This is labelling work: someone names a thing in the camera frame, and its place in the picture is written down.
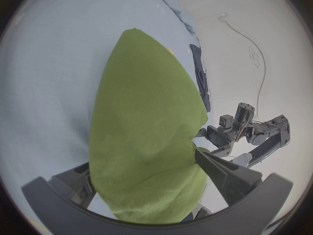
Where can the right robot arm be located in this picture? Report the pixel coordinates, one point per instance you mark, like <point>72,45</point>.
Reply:
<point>281,131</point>

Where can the dark blue T-shirt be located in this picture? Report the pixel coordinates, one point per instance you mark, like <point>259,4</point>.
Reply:
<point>201,82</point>

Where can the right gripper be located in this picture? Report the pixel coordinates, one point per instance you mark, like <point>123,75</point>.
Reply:
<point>220,139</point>

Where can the pale blue quilt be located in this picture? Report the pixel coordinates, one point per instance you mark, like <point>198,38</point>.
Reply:
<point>176,6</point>

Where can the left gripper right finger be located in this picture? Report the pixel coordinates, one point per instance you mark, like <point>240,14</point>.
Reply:
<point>229,180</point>

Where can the green shorts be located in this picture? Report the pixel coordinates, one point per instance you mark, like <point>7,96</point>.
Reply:
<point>146,119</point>

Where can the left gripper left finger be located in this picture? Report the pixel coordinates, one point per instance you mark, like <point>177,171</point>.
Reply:
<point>75,185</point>

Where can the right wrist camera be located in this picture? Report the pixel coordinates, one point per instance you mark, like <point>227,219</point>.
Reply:
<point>226,121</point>

